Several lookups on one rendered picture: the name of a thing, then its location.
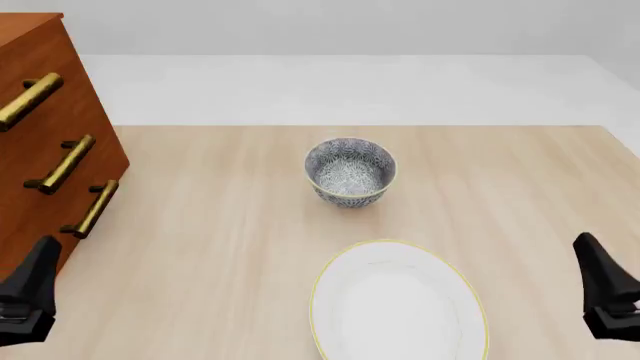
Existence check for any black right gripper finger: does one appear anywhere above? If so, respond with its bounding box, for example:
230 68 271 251
572 231 640 312

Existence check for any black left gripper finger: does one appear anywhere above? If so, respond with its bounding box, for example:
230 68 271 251
0 234 63 315

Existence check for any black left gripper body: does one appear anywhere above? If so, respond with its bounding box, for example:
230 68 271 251
0 294 56 347

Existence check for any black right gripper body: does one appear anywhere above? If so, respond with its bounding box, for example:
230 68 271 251
582 299 640 343

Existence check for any wooden cabinet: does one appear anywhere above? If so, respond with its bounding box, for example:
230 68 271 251
0 12 131 281

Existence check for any white plate with yellow rim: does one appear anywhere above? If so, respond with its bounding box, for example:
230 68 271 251
309 238 491 360

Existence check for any blue patterned bowl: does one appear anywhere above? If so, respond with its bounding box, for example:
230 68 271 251
303 137 399 209

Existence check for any small brass drawer handle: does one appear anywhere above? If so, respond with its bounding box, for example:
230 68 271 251
59 178 120 240

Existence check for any medium brass drawer handle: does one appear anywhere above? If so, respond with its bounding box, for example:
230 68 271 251
23 133 97 196

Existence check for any wooden drawer with small handle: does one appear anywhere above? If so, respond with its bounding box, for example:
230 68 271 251
0 136 131 281

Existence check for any wooden drawer with medium handle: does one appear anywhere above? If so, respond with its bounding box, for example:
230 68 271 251
0 89 119 241

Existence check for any large brass drawer handle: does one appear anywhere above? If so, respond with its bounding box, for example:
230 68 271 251
0 72 65 133

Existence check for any wooden drawer with large handle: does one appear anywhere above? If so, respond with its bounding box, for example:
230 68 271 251
0 17 101 177

